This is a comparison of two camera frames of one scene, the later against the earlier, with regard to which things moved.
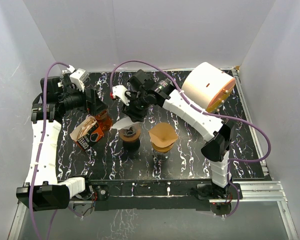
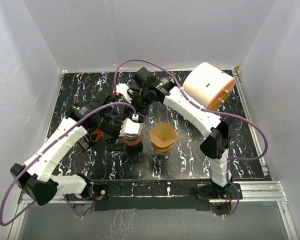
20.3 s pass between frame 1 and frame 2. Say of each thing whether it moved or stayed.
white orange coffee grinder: stayed
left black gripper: moved
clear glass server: stayed
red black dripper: moved
